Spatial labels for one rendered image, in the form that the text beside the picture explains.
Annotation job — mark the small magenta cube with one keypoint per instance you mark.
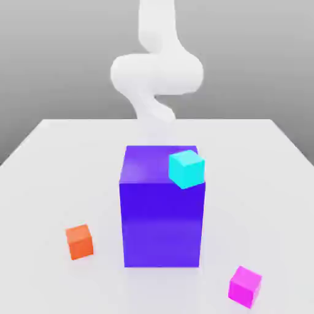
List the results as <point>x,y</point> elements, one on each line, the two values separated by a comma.
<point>244,287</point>

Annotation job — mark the large purple box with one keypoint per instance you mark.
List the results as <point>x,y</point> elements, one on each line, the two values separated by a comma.
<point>162,220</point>

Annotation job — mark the small cyan cube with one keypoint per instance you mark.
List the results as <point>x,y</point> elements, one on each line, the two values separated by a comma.
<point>187,170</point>

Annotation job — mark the small orange cube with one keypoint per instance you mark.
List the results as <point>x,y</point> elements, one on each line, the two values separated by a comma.
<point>79,241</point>

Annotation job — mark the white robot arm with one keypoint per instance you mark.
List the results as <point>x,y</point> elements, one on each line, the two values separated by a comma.
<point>157,73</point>

